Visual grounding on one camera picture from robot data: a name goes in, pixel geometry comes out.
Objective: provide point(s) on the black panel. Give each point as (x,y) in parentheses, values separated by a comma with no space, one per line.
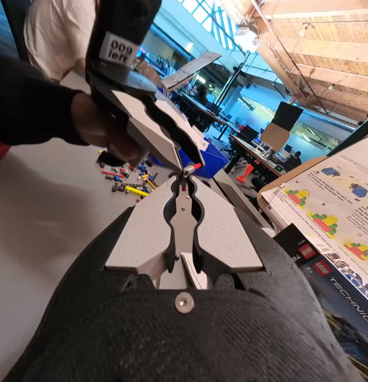
(288,116)

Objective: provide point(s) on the metal binder clip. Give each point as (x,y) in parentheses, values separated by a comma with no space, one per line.
(282,186)

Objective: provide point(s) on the brown cardboard backing board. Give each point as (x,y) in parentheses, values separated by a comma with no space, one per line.
(294,176)

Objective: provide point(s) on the white stand foot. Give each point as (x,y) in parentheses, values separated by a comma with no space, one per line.
(268,232)

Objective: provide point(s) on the long wooden desk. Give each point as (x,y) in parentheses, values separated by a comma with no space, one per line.
(202,109)

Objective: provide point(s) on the person's left forearm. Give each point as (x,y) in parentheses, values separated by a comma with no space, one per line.
(28,104)

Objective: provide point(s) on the blue plastic bin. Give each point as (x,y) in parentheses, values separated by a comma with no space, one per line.
(210,162)

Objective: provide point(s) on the grey lego connector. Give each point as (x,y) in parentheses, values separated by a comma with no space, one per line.
(187,171)

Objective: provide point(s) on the pile of loose lego pieces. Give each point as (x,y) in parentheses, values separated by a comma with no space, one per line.
(136,191)

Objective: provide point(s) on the lego set box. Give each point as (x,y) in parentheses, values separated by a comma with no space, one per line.
(336,283)

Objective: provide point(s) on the brown cardboard sheet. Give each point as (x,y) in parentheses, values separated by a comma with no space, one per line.
(275,137)

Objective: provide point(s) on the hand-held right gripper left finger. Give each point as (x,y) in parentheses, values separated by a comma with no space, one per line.
(139,238)

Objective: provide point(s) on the white printed paper sheets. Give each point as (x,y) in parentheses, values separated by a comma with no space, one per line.
(200,138)

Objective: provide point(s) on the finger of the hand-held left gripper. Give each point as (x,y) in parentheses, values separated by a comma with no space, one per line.
(175,116)
(148,137)

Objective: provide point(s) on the wooden office desk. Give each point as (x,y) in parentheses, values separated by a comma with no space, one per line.
(255,155)

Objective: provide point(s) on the red cloth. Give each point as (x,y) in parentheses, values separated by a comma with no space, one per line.
(0,153)

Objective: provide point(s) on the small white lego leaflet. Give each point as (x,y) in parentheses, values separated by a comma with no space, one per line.
(196,274)

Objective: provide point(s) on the black office chair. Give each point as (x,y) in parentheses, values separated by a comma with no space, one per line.
(248,135)

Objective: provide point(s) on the person's left hand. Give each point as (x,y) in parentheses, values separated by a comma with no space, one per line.
(94,125)

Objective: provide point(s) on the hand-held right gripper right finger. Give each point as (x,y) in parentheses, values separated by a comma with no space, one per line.
(228,238)

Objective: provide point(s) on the black light stand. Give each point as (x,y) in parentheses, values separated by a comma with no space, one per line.
(236,86)

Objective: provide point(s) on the printed task sheet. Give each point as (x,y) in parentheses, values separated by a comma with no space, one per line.
(321,209)

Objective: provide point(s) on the tilted grey sign board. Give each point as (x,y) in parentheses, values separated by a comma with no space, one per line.
(193,70)

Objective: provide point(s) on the orange cone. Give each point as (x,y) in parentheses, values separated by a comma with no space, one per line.
(245,174)

